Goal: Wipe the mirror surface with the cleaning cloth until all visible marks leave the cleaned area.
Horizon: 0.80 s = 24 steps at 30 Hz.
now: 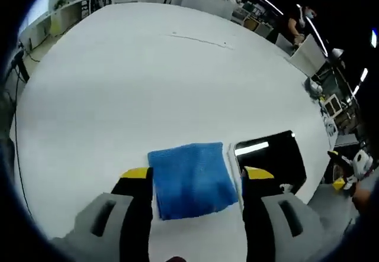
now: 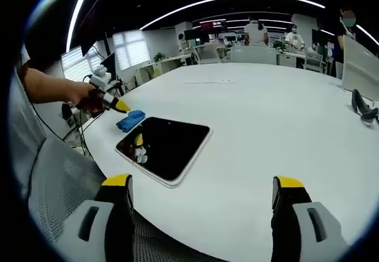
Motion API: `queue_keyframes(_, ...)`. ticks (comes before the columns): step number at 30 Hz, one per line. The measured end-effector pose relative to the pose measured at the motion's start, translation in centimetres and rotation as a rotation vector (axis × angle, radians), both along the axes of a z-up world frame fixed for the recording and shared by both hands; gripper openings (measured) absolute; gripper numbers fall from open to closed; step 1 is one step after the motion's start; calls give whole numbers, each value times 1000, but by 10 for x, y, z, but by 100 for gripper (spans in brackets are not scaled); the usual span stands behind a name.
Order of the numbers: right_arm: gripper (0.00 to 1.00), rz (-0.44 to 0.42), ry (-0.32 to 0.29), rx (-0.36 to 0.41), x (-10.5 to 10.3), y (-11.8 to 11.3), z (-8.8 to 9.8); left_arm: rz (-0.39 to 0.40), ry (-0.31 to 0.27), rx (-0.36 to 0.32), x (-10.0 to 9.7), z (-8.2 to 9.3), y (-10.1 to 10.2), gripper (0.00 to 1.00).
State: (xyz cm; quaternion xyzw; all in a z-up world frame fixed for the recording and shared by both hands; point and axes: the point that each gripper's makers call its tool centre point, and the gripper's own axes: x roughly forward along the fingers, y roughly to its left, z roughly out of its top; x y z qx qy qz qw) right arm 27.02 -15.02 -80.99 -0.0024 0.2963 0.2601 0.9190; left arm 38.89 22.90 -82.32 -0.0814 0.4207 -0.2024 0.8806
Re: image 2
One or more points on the black tablet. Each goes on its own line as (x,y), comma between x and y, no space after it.
(174,146)

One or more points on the white office chair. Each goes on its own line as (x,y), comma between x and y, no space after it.
(207,54)
(314,63)

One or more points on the grey desk divider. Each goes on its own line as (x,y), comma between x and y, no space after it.
(253,55)

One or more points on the red wall screen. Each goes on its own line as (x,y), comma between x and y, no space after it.
(213,25)

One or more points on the white side desk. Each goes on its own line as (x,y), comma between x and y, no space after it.
(115,86)

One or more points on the green potted plant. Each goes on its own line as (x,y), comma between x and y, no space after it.
(159,57)

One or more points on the black monitor stand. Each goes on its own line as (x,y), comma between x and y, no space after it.
(358,103)

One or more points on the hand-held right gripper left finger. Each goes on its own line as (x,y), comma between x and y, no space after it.
(118,229)

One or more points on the person's left hand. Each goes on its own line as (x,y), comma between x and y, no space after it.
(90,100)

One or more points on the white office desk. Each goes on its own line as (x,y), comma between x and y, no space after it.
(165,65)

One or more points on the black hanging screen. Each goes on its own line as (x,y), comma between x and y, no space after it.
(90,28)

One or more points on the white monitor back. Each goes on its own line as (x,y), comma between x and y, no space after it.
(359,67)

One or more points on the black desk monitor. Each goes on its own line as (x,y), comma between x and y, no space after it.
(111,64)

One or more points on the window with white blinds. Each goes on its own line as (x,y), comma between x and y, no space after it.
(75,64)
(131,49)

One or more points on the blue cleaning cloth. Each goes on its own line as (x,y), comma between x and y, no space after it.
(130,120)

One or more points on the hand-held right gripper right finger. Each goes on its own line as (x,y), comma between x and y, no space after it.
(285,229)

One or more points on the grey mesh office chair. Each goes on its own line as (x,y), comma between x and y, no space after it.
(59,179)

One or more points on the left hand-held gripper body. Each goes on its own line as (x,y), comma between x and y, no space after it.
(101,78)

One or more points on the person's grey shirt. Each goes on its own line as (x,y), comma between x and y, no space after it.
(23,132)

